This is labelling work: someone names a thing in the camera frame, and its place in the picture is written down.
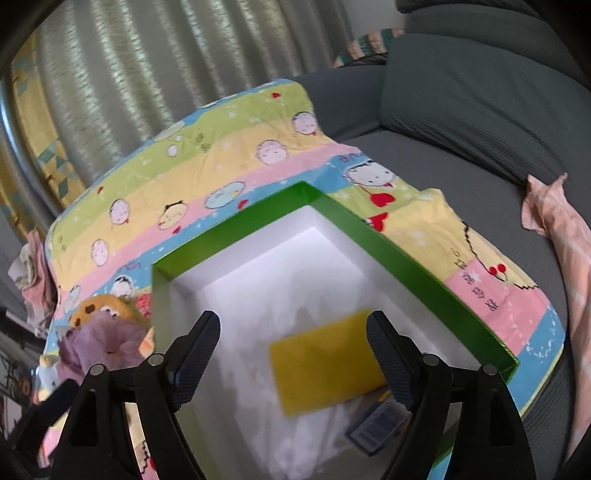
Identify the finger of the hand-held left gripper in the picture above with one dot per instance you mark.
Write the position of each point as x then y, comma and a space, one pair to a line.
46, 410

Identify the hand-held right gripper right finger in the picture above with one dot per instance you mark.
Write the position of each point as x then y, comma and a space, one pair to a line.
388, 367

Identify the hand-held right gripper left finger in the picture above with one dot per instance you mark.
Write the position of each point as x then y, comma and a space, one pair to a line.
195, 371

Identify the yellow sponge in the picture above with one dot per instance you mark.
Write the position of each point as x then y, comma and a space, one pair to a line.
323, 364

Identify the purple fluffy cloth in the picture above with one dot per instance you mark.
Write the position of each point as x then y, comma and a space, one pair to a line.
106, 341

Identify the yellow brown plush toy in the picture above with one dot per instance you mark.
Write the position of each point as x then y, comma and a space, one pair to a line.
99, 307

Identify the green box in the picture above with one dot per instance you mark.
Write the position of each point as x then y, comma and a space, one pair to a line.
277, 277

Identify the small white plush toy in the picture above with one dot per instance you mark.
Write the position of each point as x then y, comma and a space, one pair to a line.
48, 374

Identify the dark furniture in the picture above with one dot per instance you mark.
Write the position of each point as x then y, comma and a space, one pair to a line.
16, 350

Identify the pile of clothes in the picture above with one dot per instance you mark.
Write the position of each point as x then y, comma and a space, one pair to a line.
32, 272

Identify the pink striped cloth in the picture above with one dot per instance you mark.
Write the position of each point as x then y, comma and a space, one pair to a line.
572, 258

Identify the grey sofa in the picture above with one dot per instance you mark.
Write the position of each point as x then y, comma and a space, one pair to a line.
438, 157

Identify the printed blanket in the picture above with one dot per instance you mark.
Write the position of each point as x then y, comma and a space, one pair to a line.
231, 152

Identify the grey sofa cushion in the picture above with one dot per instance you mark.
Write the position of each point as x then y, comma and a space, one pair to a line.
461, 87

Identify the yellow patterned curtain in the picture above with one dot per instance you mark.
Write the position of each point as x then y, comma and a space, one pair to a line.
37, 106

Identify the grey curtain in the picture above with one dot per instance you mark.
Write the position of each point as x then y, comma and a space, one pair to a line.
161, 55

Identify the colourful knitted cloth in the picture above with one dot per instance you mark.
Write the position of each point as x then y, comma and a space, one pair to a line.
364, 46

